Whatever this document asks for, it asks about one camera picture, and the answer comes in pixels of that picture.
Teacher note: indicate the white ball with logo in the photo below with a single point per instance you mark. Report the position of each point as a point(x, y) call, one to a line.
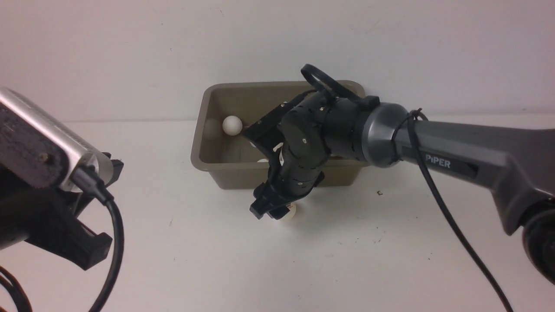
point(292, 207)

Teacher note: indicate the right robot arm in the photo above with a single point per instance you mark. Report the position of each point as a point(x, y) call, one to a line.
point(517, 166)

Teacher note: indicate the taupe plastic bin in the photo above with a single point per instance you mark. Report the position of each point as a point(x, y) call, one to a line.
point(231, 160)

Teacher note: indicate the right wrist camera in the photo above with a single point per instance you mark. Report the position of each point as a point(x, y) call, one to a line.
point(265, 133)

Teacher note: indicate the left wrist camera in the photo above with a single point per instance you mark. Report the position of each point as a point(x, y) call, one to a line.
point(40, 150)

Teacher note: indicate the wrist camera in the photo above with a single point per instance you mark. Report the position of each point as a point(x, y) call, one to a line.
point(265, 133)
point(40, 150)

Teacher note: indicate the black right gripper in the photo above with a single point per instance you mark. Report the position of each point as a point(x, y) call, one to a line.
point(297, 166)

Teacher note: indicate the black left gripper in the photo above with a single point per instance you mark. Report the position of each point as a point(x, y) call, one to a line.
point(49, 219)

